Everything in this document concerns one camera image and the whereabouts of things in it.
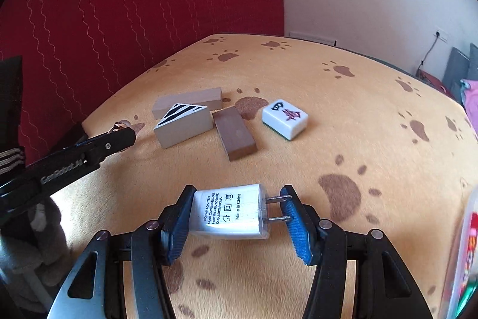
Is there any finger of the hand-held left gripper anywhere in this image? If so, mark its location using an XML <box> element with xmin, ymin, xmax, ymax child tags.
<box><xmin>84</xmin><ymin>127</ymin><xmax>137</xmax><ymax>166</ymax></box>

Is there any striped triangular block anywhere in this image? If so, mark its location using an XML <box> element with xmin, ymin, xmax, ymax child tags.
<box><xmin>154</xmin><ymin>103</ymin><xmax>212</xmax><ymax>149</ymax></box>

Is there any beige wooden block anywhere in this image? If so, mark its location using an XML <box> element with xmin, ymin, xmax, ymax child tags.
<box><xmin>152</xmin><ymin>87</ymin><xmax>223</xmax><ymax>120</ymax></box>

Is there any white mahjong tile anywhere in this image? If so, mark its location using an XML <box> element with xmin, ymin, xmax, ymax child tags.
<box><xmin>261</xmin><ymin>99</ymin><xmax>309</xmax><ymax>141</ymax></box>

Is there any yellow paw print blanket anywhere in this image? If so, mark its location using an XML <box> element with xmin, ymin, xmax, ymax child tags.
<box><xmin>80</xmin><ymin>34</ymin><xmax>478</xmax><ymax>319</ymax></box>

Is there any brown wooden block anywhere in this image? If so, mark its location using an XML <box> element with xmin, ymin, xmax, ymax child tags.
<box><xmin>212</xmin><ymin>107</ymin><xmax>258</xmax><ymax>161</ymax></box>

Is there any clear plastic bowl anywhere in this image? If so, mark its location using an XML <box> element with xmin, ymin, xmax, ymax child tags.
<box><xmin>437</xmin><ymin>186</ymin><xmax>478</xmax><ymax>319</ymax></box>

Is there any pink blanket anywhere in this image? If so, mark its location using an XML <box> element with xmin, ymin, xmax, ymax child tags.
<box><xmin>460</xmin><ymin>79</ymin><xmax>478</xmax><ymax>107</ymax></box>

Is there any red candy tube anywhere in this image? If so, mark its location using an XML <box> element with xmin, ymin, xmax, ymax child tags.
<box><xmin>459</xmin><ymin>212</ymin><xmax>478</xmax><ymax>286</ymax></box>

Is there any white power adapter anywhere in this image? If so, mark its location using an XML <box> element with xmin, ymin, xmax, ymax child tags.
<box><xmin>189</xmin><ymin>184</ymin><xmax>292</xmax><ymax>240</ymax></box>

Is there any black power cable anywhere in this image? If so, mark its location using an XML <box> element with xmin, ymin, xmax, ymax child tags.
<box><xmin>420</xmin><ymin>35</ymin><xmax>439</xmax><ymax>67</ymax></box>

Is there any red curtain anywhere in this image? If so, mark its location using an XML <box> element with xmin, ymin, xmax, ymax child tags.
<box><xmin>0</xmin><ymin>0</ymin><xmax>285</xmax><ymax>170</ymax></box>

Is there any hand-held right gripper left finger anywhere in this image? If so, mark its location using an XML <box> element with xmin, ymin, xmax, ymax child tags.
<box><xmin>47</xmin><ymin>185</ymin><xmax>197</xmax><ymax>319</ymax></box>

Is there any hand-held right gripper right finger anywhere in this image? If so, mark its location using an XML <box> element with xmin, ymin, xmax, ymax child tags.
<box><xmin>280</xmin><ymin>185</ymin><xmax>434</xmax><ymax>319</ymax></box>

